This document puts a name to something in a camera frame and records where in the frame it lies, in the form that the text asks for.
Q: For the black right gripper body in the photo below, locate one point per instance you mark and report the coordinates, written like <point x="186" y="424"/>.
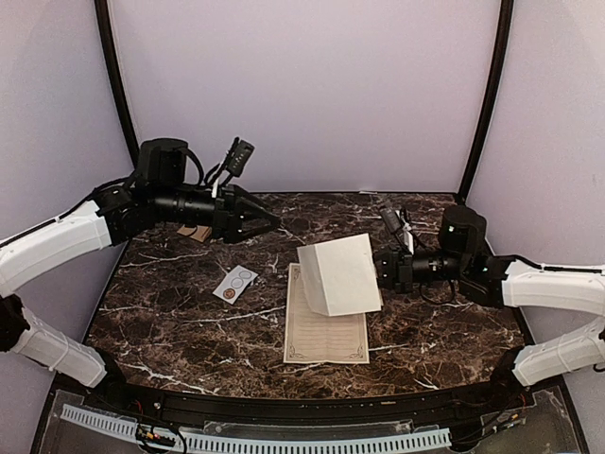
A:
<point x="403" y="271"/>

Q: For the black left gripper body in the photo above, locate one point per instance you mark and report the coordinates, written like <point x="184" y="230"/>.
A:
<point x="221" y="222"/>

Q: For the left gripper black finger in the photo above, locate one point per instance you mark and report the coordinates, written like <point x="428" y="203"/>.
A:
<point x="238" y="232"/>
<point x="249" y="204"/>

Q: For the brown kraft envelope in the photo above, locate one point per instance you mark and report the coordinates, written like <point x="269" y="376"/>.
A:
<point x="197" y="233"/>

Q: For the cream letter sheet ornate border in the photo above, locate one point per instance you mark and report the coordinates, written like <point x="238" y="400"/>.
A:
<point x="339" y="277"/>

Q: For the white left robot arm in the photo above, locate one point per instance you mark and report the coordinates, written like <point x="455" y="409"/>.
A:
<point x="167" y="185"/>

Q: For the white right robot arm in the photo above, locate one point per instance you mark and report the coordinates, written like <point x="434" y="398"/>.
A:
<point x="464" y="261"/>

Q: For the white sticker sheet wax seal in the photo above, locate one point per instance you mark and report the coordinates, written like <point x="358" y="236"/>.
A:
<point x="234" y="283"/>

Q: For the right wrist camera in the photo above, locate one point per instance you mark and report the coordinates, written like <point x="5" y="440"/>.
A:
<point x="398" y="227"/>

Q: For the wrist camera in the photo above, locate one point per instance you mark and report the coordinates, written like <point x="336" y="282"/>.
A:
<point x="237" y="157"/>
<point x="398" y="227"/>

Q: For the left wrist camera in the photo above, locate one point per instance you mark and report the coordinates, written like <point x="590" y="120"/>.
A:
<point x="237" y="157"/>

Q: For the black front rail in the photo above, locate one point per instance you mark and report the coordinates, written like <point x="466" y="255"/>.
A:
<point x="460" y="406"/>

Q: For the white slotted cable duct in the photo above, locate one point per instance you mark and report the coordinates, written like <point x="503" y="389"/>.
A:
<point x="233" y="438"/>

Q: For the black frame post left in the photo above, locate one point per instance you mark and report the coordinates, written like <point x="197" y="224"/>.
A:
<point x="115" y="77"/>

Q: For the black frame post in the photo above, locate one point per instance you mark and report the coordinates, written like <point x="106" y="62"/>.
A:
<point x="115" y="77"/>
<point x="484" y="120"/>

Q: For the black frame post right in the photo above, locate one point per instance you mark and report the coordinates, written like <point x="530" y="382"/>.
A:
<point x="484" y="120"/>

